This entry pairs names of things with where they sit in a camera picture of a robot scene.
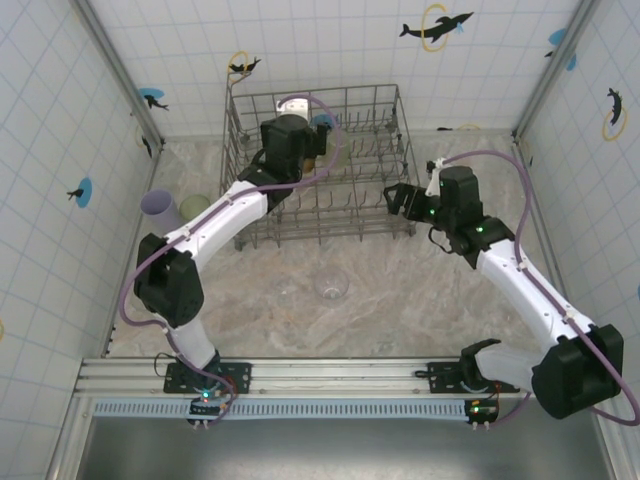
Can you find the blue shape sticker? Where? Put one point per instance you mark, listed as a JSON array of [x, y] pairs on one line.
[[556, 36]]

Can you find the blue circle fish sticker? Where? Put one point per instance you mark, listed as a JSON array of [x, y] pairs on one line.
[[320, 120], [150, 95], [85, 192]]

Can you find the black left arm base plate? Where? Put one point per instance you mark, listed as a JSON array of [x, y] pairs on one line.
[[240, 372]]

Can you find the purple plastic cup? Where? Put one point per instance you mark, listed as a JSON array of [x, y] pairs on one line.
[[157, 207]]

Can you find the pale green frosted cup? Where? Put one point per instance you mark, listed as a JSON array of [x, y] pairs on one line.
[[340, 150]]

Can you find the bright green plastic cup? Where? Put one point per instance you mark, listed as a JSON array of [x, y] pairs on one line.
[[194, 205]]

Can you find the flat black yellow sticker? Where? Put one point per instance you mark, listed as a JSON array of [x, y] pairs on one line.
[[442, 128]]

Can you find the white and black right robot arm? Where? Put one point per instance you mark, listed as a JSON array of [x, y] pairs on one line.
[[530, 285]]

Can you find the clear plastic cup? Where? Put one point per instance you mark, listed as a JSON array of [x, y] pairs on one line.
[[331, 292]]

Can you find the aluminium side rail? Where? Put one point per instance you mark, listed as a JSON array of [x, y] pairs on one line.
[[544, 225], [152, 172]]

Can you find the long aluminium mounting rail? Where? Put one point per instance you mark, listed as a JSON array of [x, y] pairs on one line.
[[350, 375]]

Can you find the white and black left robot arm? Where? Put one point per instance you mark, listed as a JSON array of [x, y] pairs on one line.
[[220, 220]]

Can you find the aluminium corner post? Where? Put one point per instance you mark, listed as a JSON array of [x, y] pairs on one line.
[[121, 75], [542, 90]]

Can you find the steel sheet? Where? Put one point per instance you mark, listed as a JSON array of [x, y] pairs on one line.
[[325, 450]]

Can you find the amber plastic cup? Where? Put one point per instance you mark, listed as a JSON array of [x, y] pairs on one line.
[[309, 164]]

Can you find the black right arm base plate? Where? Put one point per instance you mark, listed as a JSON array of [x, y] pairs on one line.
[[445, 375]]

